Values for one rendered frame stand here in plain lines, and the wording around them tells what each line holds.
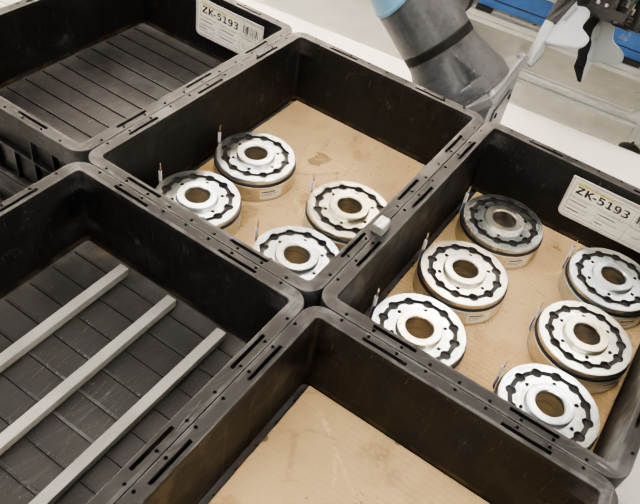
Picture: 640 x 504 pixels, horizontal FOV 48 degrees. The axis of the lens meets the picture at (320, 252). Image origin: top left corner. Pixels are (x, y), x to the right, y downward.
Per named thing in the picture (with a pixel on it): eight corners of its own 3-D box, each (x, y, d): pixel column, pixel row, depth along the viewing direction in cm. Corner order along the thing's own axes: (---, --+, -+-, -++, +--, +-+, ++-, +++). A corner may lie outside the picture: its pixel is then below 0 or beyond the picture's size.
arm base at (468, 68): (451, 86, 124) (423, 36, 121) (524, 56, 112) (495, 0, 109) (408, 129, 115) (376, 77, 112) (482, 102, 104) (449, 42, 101)
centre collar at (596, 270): (600, 257, 85) (602, 253, 85) (638, 279, 83) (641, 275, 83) (584, 278, 82) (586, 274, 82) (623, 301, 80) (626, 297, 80)
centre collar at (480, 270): (456, 250, 83) (457, 246, 82) (492, 272, 81) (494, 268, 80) (434, 272, 80) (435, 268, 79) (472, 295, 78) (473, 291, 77)
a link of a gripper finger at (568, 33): (559, 64, 83) (610, 10, 84) (518, 45, 86) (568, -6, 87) (560, 81, 85) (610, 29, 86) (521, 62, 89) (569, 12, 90)
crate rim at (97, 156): (296, 44, 102) (298, 28, 100) (483, 132, 92) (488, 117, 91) (82, 173, 76) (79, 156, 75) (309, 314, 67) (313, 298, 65)
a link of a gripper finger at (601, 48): (607, 95, 96) (622, 35, 89) (571, 78, 99) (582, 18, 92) (621, 85, 97) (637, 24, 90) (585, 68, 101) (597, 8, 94)
